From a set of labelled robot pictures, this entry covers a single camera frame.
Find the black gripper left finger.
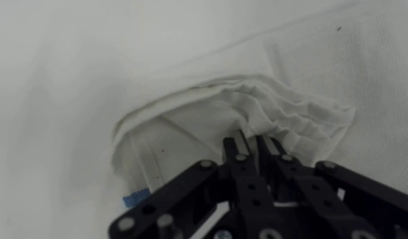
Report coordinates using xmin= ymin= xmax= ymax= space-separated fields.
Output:
xmin=107 ymin=129 xmax=273 ymax=239

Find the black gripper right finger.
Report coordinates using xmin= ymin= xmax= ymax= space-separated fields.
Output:
xmin=255 ymin=134 xmax=408 ymax=239

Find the white towel with blue stripes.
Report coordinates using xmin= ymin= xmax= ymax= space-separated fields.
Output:
xmin=110 ymin=0 xmax=408 ymax=211

